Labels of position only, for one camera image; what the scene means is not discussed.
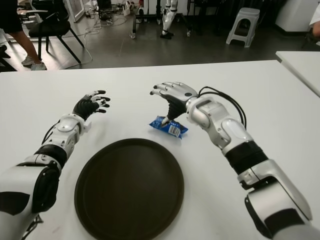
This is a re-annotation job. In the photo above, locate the white framed panel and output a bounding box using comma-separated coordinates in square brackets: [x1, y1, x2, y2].
[67, 0, 87, 23]

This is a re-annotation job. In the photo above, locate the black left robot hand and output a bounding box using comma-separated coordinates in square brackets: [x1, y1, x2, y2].
[72, 89, 111, 121]

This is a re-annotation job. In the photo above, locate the white floor cable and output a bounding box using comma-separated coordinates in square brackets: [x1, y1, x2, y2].
[83, 19, 103, 63]

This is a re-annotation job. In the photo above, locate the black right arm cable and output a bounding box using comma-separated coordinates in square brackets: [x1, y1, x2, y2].
[198, 86, 247, 131]

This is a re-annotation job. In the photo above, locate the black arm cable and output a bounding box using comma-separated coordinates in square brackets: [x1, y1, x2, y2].
[198, 86, 247, 131]
[41, 123, 61, 146]

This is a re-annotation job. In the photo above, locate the person in white shirt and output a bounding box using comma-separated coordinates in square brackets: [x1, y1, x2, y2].
[308, 7, 320, 36]

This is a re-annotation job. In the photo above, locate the black wheeled metal stand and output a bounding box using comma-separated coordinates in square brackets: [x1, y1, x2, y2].
[129, 0, 193, 40]

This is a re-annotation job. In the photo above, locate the white side table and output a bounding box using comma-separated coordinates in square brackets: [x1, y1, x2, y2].
[275, 50, 320, 98]

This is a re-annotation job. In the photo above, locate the round dark brown tray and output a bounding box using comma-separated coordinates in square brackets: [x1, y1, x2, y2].
[74, 138, 185, 240]

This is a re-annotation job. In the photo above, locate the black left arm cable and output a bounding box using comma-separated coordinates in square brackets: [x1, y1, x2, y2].
[41, 123, 61, 146]

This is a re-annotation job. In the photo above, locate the white cabinet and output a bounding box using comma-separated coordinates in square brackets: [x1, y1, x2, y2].
[274, 0, 316, 33]

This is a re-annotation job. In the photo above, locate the person in dark shorts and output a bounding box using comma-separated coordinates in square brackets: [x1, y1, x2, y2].
[0, 0, 48, 71]

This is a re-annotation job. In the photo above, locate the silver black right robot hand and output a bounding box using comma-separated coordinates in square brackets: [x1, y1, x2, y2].
[149, 81, 200, 126]

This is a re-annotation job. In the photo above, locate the blue Oreo cookie pack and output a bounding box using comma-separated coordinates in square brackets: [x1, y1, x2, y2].
[148, 115, 188, 139]

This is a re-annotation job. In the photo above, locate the white plastic stool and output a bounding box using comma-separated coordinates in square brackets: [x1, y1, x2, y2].
[226, 7, 261, 48]

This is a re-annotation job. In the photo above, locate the black office chair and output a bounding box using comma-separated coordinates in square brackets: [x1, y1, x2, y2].
[0, 44, 12, 71]

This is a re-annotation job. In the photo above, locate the white humanoid robot leg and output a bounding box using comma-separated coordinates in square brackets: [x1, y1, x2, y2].
[159, 0, 180, 40]

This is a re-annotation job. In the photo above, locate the black chair with armrests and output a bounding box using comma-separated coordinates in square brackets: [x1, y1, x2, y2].
[17, 0, 86, 65]

